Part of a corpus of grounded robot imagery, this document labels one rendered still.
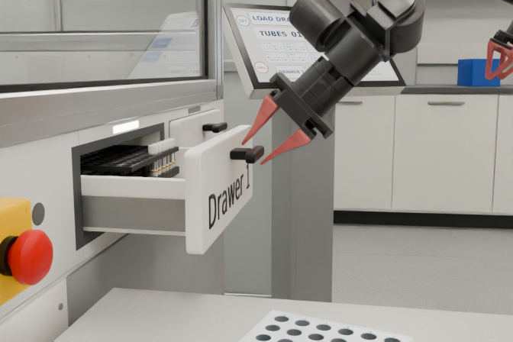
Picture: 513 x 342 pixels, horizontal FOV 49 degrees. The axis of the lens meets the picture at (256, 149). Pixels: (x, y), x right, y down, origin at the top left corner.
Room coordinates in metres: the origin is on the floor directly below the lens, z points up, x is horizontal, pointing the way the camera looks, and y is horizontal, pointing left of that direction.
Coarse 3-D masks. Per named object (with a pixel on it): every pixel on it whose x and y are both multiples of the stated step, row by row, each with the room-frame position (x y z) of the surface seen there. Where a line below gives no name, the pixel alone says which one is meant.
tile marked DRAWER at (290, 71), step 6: (276, 66) 1.56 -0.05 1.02; (282, 66) 1.57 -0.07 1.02; (288, 66) 1.58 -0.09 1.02; (294, 66) 1.59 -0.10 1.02; (300, 66) 1.60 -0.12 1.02; (282, 72) 1.55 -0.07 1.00; (288, 72) 1.56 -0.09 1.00; (294, 72) 1.57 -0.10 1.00; (300, 72) 1.58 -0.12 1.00; (288, 78) 1.55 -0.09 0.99; (294, 78) 1.56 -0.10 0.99
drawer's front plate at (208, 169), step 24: (216, 144) 0.63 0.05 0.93; (240, 144) 0.77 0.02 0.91; (192, 168) 0.57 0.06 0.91; (216, 168) 0.63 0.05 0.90; (240, 168) 0.77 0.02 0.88; (192, 192) 0.57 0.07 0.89; (216, 192) 0.63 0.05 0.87; (192, 216) 0.57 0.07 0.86; (216, 216) 0.63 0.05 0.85; (192, 240) 0.57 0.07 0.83
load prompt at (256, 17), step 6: (252, 12) 1.67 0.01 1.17; (258, 12) 1.68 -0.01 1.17; (264, 12) 1.69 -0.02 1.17; (270, 12) 1.70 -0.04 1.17; (252, 18) 1.65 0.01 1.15; (258, 18) 1.66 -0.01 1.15; (264, 18) 1.67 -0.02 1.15; (270, 18) 1.68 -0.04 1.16; (276, 18) 1.69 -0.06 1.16; (282, 18) 1.70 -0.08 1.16; (288, 18) 1.71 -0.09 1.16; (264, 24) 1.66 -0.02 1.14; (270, 24) 1.67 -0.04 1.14; (276, 24) 1.68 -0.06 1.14; (282, 24) 1.69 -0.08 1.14; (288, 24) 1.70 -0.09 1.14
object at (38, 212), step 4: (36, 204) 0.52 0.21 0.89; (40, 204) 0.53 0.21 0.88; (36, 208) 0.52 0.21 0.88; (40, 208) 0.53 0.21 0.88; (32, 212) 0.51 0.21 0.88; (36, 212) 0.52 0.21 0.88; (40, 212) 0.53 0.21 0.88; (44, 212) 0.53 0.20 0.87; (32, 216) 0.51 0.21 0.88; (36, 216) 0.52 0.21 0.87; (40, 216) 0.53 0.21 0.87; (32, 220) 0.51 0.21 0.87; (36, 220) 0.52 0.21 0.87; (40, 220) 0.53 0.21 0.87; (36, 224) 0.52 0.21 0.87
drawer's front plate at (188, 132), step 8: (208, 112) 1.09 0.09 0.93; (216, 112) 1.14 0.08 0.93; (176, 120) 0.93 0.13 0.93; (184, 120) 0.93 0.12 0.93; (192, 120) 0.97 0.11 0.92; (200, 120) 1.02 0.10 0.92; (208, 120) 1.08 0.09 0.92; (216, 120) 1.14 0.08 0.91; (176, 128) 0.90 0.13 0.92; (184, 128) 0.92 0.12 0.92; (192, 128) 0.97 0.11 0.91; (200, 128) 1.02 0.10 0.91; (176, 136) 0.90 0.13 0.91; (184, 136) 0.92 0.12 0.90; (192, 136) 0.97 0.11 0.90; (200, 136) 1.02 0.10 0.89; (208, 136) 1.08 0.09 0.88; (216, 136) 1.13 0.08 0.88; (176, 144) 0.90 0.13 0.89; (184, 144) 0.92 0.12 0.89; (192, 144) 0.97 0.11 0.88
